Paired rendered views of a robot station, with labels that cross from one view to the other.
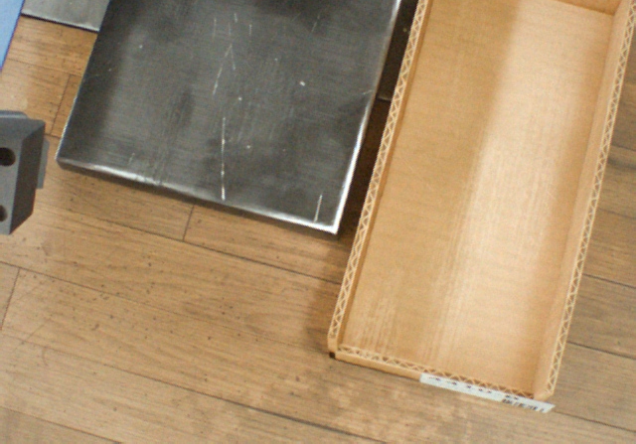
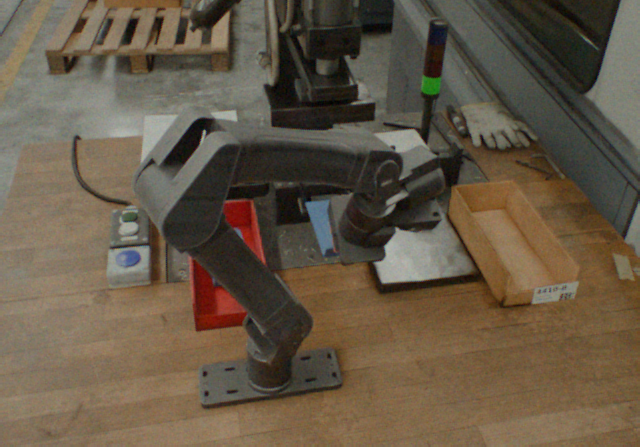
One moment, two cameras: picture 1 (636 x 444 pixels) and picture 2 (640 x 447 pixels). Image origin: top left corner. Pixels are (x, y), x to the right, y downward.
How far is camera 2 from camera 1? 0.78 m
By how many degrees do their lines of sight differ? 41
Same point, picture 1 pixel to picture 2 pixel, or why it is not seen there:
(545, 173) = (519, 246)
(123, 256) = (419, 307)
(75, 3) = not seen: hidden behind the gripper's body
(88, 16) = not seen: hidden behind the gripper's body
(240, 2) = (405, 234)
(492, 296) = (532, 276)
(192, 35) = (398, 245)
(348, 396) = (515, 315)
